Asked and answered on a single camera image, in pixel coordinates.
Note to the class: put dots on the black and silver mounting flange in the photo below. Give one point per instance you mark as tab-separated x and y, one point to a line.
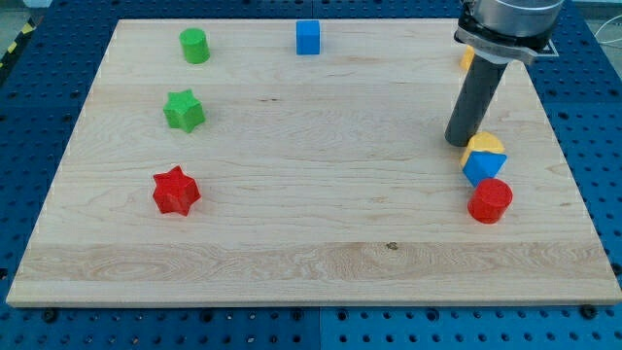
513	31

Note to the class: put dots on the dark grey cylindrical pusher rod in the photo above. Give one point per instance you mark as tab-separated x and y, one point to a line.
479	87

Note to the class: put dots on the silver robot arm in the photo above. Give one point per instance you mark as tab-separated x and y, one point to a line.
500	32

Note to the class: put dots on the green star block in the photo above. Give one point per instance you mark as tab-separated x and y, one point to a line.
183	110

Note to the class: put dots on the red star block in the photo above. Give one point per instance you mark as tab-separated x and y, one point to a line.
175	192

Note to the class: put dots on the yellow block behind rod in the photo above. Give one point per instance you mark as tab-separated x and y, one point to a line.
467	58

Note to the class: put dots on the yellow half-round block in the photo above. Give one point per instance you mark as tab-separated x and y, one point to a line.
482	142

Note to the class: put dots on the blue triangle block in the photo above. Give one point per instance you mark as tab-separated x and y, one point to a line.
483	165

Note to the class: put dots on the red cylinder block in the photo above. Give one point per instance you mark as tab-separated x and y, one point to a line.
490	200

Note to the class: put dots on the blue cube block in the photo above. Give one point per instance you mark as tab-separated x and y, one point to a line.
308	37

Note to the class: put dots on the light wooden board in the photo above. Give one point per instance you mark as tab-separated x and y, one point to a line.
324	179

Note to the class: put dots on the green cylinder block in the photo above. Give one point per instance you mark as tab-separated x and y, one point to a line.
194	45

